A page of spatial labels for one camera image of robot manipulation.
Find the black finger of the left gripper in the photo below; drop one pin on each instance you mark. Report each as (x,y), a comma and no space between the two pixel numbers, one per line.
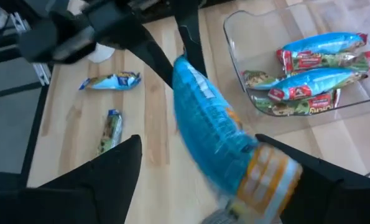
(191,34)
(155,59)

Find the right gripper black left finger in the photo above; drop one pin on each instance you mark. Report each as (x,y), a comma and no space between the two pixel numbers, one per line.
(79,199)

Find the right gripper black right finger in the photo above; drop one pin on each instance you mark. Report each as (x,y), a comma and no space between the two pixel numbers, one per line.
(334,202)

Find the purple blue oatmeal granola bar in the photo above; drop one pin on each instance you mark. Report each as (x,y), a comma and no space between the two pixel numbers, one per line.
(111,132)
(111,81)

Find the blue orange-ended granola bar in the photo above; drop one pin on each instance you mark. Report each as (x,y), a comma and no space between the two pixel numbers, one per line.
(209,124)

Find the blue red-ended granola bar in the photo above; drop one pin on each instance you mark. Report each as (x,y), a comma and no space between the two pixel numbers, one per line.
(324,42)
(312,83)

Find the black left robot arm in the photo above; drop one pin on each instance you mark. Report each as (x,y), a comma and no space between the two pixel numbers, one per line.
(23,7)

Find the clear plastic bin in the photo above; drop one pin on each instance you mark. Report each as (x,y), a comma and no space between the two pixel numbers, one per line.
(256,40)

